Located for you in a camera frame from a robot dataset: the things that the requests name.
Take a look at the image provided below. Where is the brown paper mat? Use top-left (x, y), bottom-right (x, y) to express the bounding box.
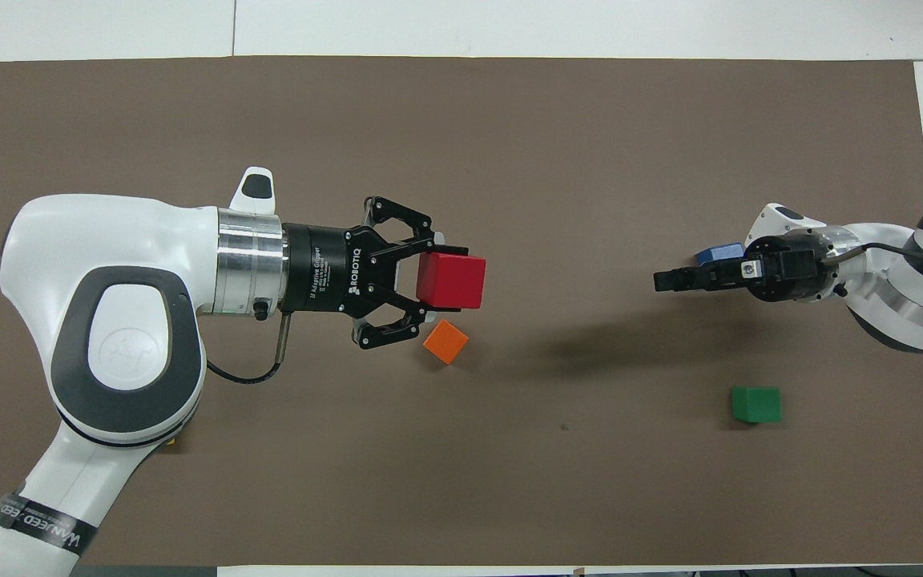
top-left (0, 56), bottom-right (923, 567)

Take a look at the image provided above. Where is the blue wooden block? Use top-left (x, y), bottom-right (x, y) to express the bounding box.
top-left (695, 243), bottom-right (746, 266)

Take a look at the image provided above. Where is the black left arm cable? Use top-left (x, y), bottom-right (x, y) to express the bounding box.
top-left (206, 312), bottom-right (293, 383)

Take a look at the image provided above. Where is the orange wooden block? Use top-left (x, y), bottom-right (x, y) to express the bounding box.
top-left (423, 319), bottom-right (470, 365)

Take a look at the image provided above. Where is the green wooden block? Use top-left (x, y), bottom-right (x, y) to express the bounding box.
top-left (731, 386), bottom-right (783, 424)

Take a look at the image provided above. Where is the red wooden block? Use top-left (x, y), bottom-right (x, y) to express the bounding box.
top-left (417, 251), bottom-right (487, 311)

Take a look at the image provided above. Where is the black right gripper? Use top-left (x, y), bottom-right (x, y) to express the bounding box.
top-left (653, 232), bottom-right (840, 303)

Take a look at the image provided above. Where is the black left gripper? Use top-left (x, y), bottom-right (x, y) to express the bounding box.
top-left (280, 194), bottom-right (470, 352)

